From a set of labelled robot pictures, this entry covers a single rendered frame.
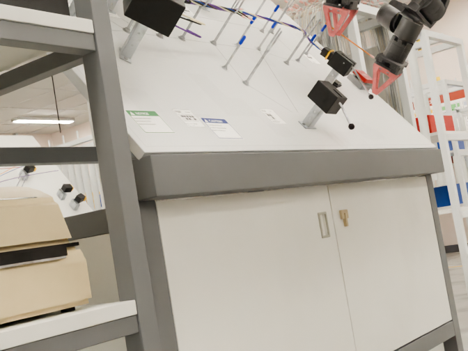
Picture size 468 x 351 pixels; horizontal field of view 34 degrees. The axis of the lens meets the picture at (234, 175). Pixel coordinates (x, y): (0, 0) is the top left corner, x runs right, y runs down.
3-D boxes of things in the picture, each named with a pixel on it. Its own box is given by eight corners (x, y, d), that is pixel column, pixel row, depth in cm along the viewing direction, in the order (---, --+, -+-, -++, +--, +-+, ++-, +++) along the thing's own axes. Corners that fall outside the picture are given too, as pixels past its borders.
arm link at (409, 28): (414, 18, 181) (430, 24, 184) (397, 8, 186) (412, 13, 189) (400, 44, 183) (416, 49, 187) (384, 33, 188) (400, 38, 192)
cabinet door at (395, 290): (455, 319, 203) (428, 175, 206) (363, 368, 159) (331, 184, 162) (446, 320, 205) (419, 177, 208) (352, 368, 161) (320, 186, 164)
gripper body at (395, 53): (373, 60, 186) (387, 33, 183) (383, 58, 195) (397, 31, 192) (396, 73, 184) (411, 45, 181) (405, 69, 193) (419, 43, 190)
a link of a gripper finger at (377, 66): (360, 88, 191) (377, 55, 187) (368, 86, 197) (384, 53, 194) (384, 101, 189) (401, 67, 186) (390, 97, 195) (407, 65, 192)
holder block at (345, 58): (343, 76, 193) (352, 64, 191) (326, 63, 194) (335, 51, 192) (347, 75, 196) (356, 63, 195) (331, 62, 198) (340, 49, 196)
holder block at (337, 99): (330, 152, 158) (357, 115, 154) (292, 115, 163) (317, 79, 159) (340, 152, 162) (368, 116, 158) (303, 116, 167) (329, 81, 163)
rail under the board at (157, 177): (445, 171, 208) (441, 148, 208) (157, 196, 112) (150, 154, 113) (426, 175, 211) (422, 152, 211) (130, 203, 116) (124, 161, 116)
